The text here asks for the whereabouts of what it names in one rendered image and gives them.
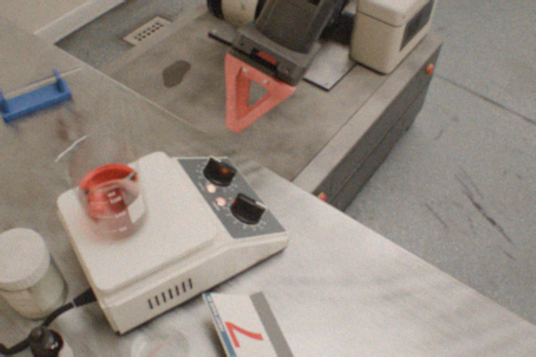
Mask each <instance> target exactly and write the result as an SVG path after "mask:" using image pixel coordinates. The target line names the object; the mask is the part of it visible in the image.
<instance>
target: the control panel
mask: <svg viewBox="0 0 536 357"><path fill-rule="evenodd" d="M220 159H221V160H222V161H224V162H225V163H226V164H228V165H229V166H230V167H233V168H235V169H236V170H237V173H236V175H235V177H234V180H232V181H231V183H230V185H229V186H218V185H215V184H212V183H211V182H209V181H208V180H207V179H206V178H205V175H204V169H205V167H206V163H207V161H208V158H177V161H178V163H179V165H180V166H181V167H183V169H184V171H185V172H186V173H187V175H188V177H189V178H190V179H191V181H192V182H193V184H194V185H195V187H196V188H197V190H198V191H199V193H200V194H201V196H203V197H204V199H205V200H206V202H207V203H208V205H209V207H210V209H211V210H212V211H213V212H214V214H215V215H217V217H218V219H219V221H220V222H221V224H222V225H223V226H224V228H225V229H226V230H227V231H228V234H229V235H230V236H231V237H232V238H233V239H241V238H248V237H253V236H260V235H270V234H277V233H283V232H286V228H284V227H283V226H282V225H281V223H280V222H279V221H278V219H277V218H276V217H275V215H274V214H273V213H272V212H271V211H270V210H269V209H268V208H267V206H266V205H265V206H266V208H267V210H266V212H265V213H264V216H263V217H262V218H261V219H260V222H259V223H257V224H255V225H248V224H246V223H242V222H240V221H239V220H237V219H236V218H235V216H234V215H233V213H232V211H230V206H231V205H232V204H233V202H234V200H235V198H236V196H237V194H238V193H242V194H244V195H247V196H249V197H251V198H252V199H255V200H257V201H260V203H262V204H264V201H263V200H262V199H261V198H260V196H258V195H257V194H256V192H255V191H254V189H253V188H252V187H251V186H250V184H249V183H248V182H247V180H246V179H244V178H243V175H242V174H241V173H240V171H239V170H238V169H237V168H236V167H235V166H234V165H233V162H231V161H230V160H229V159H228V158H220ZM208 185H213V186H214V191H211V189H209V188H208ZM217 199H223V200H224V204H221V203H220V202H219V201H217Z"/></svg>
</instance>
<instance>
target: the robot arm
mask: <svg viewBox="0 0 536 357"><path fill-rule="evenodd" d="M337 1H338V0H267V1H266V3H265V6H264V8H263V10H262V11H261V13H260V16H259V17H258V18H257V19H256V20H254V21H252V22H251V23H247V24H246V25H245V26H243V27H241V28H239V29H238V30H237V32H236V35H235V37H234V39H233V41H232V44H233V45H231V46H230V47H229V50H228V53H227V55H226V56H225V74H226V90H227V101H226V127H227V128H228V129H231V130H232V131H234V132H237V133H240V132H242V131H243V130H244V129H246V128H247V127H248V126H250V125H251V124H252V123H253V122H255V120H256V119H259V118H260V117H261V116H263V115H264V114H266V113H267V112H268V111H269V110H270V109H273V108H274V107H275V106H277V105H279V103H280V102H281V101H283V100H284V99H286V98H287V97H288V96H290V95H291V94H292V93H293V92H294V90H295V89H296V88H297V85H298V84H299V82H300V81H301V80H302V79H303V77H304V76H306V75H307V72H308V70H309V68H310V67H311V64H312V61H313V60H314V58H315V57H314V56H315V55H316V53H317V51H318V50H319V49H320V47H321V45H320V44H319V43H318V42H317V40H318V38H319V36H320V34H321V33H322V31H323V30H324V28H325V26H326V24H327V22H328V20H329V19H330V18H329V17H330V16H331V14H332V11H333V8H334V7H335V5H336V3H337ZM252 80H253V81H254V82H255V83H258V84H260V85H262V86H264V87H265V88H266V91H268V93H267V94H266V95H265V96H263V97H262V98H261V99H260V100H258V101H257V102H256V103H255V104H254V105H253V106H249V104H248V101H249V94H250V83H251V81H252Z"/></svg>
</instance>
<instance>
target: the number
mask: <svg viewBox="0 0 536 357"><path fill-rule="evenodd" d="M211 297H212V299H213V301H214V303H215V305H216V308H217V309H218V312H219V316H220V317H221V320H222V322H223V325H224V328H225V329H226V330H227V333H228V335H229V339H230V341H231V344H232V345H233V348H234V351H235V353H236V355H237V357H273V355H272V354H271V352H270V349H269V347H268V345H267V343H266V341H265V338H264V336H263V333H262V332H261V330H260V326H259V324H258V323H257V320H256V318H255V315H254V313H252V311H251V309H250V305H249V304H248V302H247V299H246V297H225V296H211Z"/></svg>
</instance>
